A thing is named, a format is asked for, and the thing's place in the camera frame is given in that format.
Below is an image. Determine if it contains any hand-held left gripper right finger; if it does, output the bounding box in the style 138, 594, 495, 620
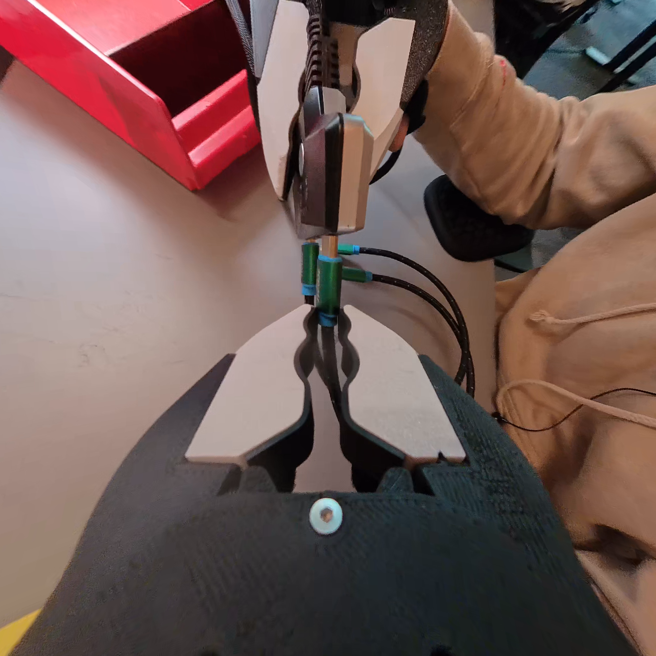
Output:
338, 304, 468, 466

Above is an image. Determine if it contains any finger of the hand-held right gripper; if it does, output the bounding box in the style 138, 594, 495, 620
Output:
255, 0, 311, 202
353, 17, 417, 180

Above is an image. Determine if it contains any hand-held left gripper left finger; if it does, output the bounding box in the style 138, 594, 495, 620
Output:
184, 304, 315, 466

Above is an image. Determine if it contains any black braided hdmi cable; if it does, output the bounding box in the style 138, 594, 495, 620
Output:
293, 0, 376, 243

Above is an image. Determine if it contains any braided cable with green plug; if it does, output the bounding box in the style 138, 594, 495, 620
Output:
316, 235, 477, 427
300, 241, 469, 398

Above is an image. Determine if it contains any red storage bin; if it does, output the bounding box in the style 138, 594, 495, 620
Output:
0, 0, 260, 192

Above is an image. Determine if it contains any person's right forearm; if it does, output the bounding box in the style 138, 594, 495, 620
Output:
412, 5, 656, 231

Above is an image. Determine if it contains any black chair armrest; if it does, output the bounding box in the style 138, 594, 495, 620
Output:
423, 174, 537, 263

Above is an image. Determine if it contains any person's torso in beige hoodie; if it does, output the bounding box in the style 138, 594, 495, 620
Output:
493, 195, 656, 656

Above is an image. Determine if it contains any black earphone cable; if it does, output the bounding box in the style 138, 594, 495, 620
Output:
491, 388, 656, 432

